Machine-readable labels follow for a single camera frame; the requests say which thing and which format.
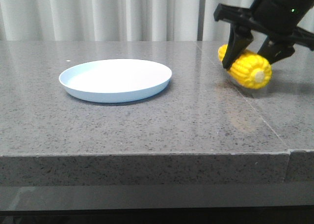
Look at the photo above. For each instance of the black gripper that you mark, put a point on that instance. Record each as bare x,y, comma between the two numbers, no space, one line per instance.
278,19

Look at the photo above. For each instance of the yellow corn cob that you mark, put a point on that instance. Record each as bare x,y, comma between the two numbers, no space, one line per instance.
251,70

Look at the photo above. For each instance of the light blue round plate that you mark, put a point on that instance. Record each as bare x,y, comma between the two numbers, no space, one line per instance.
115,80

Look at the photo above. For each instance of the white pleated curtain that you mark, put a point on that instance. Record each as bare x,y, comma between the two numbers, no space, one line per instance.
113,20

